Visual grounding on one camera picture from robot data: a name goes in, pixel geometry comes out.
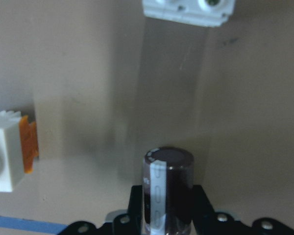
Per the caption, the green push button switch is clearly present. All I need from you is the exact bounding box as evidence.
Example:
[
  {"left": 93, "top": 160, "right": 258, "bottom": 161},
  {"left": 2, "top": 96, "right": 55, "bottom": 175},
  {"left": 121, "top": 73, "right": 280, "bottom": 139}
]
[{"left": 0, "top": 111, "right": 39, "bottom": 192}]

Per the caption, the white circuit breaker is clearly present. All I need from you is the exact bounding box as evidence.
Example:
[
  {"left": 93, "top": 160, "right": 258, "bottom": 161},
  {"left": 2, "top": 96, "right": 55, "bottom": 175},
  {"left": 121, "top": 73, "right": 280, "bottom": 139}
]
[{"left": 142, "top": 0, "right": 236, "bottom": 27}]

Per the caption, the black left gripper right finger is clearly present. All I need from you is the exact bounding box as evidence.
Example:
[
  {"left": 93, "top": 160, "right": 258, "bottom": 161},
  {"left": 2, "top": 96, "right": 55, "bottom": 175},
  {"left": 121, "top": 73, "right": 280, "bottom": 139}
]
[{"left": 192, "top": 185, "right": 294, "bottom": 235}]

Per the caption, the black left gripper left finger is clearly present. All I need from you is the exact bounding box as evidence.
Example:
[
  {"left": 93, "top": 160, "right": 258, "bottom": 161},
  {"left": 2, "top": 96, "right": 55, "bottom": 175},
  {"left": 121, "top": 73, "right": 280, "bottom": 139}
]
[{"left": 59, "top": 185, "right": 143, "bottom": 235}]

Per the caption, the dark brown capacitor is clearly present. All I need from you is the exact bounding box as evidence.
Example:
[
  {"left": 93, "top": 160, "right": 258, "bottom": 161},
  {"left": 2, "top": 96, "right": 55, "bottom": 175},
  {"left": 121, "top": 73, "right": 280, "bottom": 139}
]
[{"left": 143, "top": 147, "right": 194, "bottom": 235}]

